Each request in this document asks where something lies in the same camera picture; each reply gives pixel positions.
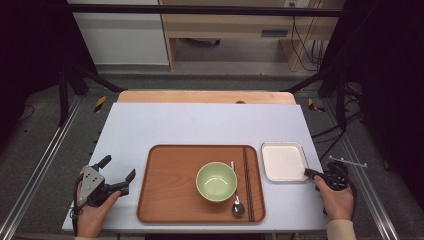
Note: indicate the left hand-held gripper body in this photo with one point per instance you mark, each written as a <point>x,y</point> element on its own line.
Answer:
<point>91,183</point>

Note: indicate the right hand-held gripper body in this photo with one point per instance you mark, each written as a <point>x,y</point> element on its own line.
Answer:
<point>336,176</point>

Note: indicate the brown wooden tray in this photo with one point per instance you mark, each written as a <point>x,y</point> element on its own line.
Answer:
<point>166,186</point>

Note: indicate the metal spoon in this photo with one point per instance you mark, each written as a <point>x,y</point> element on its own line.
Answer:
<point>238,209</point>

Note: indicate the green bowl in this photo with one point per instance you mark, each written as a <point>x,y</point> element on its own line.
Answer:
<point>216,181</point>

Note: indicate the person's right hand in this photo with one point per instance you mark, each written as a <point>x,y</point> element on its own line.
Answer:
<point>336,205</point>

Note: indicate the person's left hand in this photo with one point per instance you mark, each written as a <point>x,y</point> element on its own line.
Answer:
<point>90,221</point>

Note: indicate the yellow black floor tape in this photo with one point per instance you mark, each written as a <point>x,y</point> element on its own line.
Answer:
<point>100,104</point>
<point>313,106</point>

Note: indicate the black metal stand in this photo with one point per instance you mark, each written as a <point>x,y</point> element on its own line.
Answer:
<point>340,100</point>
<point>62,96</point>

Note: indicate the black curtain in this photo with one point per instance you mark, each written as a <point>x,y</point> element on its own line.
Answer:
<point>383,66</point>
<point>30,50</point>

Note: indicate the white partition panel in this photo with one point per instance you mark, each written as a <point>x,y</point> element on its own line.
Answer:
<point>120,40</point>

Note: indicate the grey desk label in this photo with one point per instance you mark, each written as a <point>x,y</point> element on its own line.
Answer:
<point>274,33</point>

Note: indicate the beige wooden desk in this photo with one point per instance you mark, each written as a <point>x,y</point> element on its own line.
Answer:
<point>233,26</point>

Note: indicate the white power strip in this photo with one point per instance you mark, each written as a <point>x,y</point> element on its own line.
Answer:
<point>296,3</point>

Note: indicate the black horizontal bar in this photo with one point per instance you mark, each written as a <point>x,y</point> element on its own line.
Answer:
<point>200,9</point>

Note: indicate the metal floor rail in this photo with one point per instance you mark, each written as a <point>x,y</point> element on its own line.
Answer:
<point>40,170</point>
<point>366,186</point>

